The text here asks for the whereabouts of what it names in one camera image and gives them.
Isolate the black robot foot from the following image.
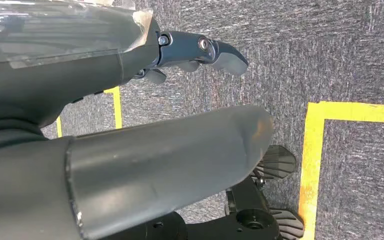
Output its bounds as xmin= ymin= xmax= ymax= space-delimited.
xmin=100 ymin=145 xmax=306 ymax=240

